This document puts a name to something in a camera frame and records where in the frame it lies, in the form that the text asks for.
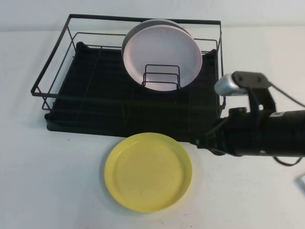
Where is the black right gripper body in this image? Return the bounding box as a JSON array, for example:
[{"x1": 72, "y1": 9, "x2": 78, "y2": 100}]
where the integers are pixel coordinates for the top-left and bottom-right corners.
[{"x1": 223, "y1": 107, "x2": 271, "y2": 157}]

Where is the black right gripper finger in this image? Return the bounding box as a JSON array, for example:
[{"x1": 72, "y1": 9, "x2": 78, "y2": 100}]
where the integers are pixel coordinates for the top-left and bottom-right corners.
[
  {"x1": 190, "y1": 139, "x2": 227, "y2": 156},
  {"x1": 204, "y1": 118, "x2": 227, "y2": 139}
]

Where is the yellow round plate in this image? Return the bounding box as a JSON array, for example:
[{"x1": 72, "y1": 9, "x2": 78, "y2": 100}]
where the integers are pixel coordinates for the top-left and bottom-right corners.
[{"x1": 103, "y1": 132, "x2": 193, "y2": 214}]

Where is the pink round plate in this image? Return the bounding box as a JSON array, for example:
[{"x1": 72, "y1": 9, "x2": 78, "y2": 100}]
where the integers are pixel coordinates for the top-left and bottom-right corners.
[{"x1": 122, "y1": 23, "x2": 203, "y2": 92}]

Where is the grey round plate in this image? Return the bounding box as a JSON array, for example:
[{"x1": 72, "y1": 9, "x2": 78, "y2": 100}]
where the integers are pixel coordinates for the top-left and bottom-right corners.
[{"x1": 121, "y1": 18, "x2": 189, "y2": 52}]

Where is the grey metal block corner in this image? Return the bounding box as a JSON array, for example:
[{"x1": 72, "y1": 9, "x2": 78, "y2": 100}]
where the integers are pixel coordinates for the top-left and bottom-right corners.
[{"x1": 295, "y1": 175, "x2": 305, "y2": 191}]

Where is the black plastic drip tray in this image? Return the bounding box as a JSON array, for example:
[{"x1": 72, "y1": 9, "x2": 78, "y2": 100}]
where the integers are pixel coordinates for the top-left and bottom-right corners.
[{"x1": 44, "y1": 41, "x2": 226, "y2": 141}]

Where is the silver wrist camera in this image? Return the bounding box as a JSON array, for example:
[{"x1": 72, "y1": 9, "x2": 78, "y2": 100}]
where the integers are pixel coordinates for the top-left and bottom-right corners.
[{"x1": 213, "y1": 73, "x2": 249, "y2": 96}]

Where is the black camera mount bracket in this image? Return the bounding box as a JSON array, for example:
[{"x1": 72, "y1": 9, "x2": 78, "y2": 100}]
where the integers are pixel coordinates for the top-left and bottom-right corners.
[{"x1": 231, "y1": 71, "x2": 276, "y2": 113}]

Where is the black camera cable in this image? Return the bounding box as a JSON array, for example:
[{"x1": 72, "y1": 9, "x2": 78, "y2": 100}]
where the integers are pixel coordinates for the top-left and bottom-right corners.
[{"x1": 268, "y1": 80, "x2": 305, "y2": 107}]

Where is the black wire dish rack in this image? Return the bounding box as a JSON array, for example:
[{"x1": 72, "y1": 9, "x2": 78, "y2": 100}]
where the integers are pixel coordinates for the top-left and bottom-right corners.
[{"x1": 30, "y1": 13, "x2": 227, "y2": 113}]

